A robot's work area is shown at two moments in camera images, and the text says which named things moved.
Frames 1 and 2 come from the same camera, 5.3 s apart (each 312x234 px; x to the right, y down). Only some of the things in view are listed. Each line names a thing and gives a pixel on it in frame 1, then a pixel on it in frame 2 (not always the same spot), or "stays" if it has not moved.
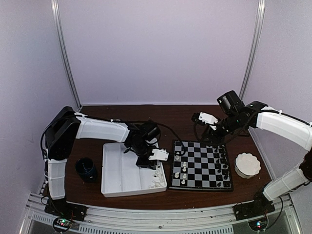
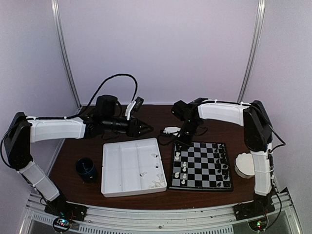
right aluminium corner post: [255, 50] stays
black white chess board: [200, 165] stays
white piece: [177, 157] stays
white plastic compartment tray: [121, 176] stays
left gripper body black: [140, 149] → [109, 125]
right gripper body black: [232, 124] → [190, 126]
